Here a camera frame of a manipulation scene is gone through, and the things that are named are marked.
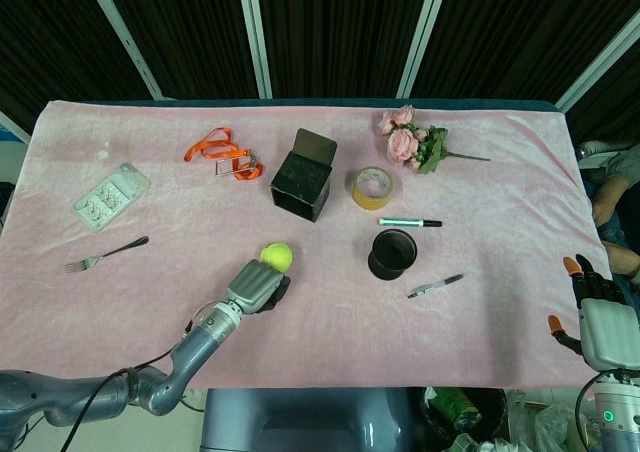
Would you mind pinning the yellow tennis ball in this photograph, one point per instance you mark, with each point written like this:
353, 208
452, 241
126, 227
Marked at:
276, 256

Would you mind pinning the blue-grey robot torso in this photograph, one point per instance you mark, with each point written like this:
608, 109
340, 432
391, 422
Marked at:
305, 419

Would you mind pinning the metal fork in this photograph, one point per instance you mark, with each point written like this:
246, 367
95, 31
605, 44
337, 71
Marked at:
100, 258

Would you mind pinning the person sitting beside table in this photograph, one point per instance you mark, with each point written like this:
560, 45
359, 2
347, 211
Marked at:
617, 202

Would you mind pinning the pink artificial flower bouquet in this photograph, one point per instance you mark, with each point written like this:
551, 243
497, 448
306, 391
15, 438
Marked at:
410, 142

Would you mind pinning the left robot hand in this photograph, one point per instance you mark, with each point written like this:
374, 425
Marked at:
250, 286

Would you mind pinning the black and silver pen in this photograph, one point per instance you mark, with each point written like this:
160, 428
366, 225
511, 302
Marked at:
434, 286

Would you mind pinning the pink velvet tablecloth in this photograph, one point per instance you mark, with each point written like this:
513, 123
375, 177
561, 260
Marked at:
450, 297

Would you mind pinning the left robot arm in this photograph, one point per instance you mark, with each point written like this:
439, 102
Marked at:
130, 377

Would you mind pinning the black open box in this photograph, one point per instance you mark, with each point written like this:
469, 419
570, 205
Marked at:
303, 177

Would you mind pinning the yellow tape roll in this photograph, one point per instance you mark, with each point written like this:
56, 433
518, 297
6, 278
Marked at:
372, 187

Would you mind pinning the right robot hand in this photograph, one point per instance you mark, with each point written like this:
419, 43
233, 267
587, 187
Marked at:
602, 322

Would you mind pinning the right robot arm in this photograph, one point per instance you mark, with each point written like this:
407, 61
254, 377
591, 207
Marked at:
614, 412

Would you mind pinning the green barrel marker pen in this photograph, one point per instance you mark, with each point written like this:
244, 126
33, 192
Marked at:
407, 222

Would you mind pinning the black cylindrical cup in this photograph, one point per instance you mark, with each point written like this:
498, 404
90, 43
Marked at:
393, 254

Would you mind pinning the clear plastic blister pack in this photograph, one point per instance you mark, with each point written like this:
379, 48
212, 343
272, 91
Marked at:
111, 197

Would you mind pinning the black trash bin with bag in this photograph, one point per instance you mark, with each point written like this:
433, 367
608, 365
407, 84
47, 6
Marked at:
465, 412

